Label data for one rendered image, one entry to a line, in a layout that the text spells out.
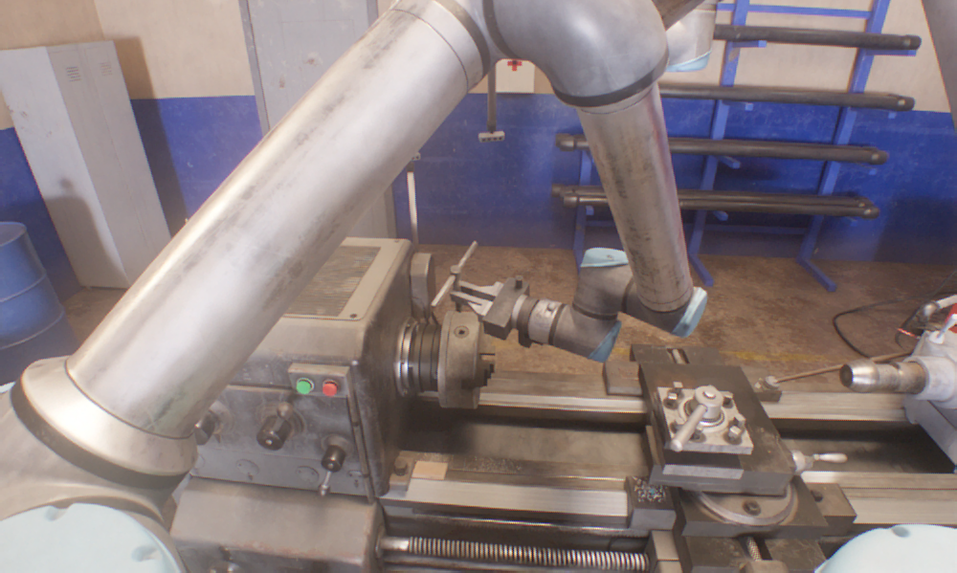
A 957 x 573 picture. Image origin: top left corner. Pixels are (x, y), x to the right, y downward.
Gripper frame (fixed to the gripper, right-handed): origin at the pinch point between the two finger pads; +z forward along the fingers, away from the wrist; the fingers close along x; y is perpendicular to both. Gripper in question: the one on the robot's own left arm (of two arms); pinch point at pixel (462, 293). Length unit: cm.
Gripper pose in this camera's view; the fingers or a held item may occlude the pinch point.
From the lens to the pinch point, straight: 106.2
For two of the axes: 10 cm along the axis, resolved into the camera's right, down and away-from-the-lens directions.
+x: -4.5, 6.7, -5.9
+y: -0.8, -6.9, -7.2
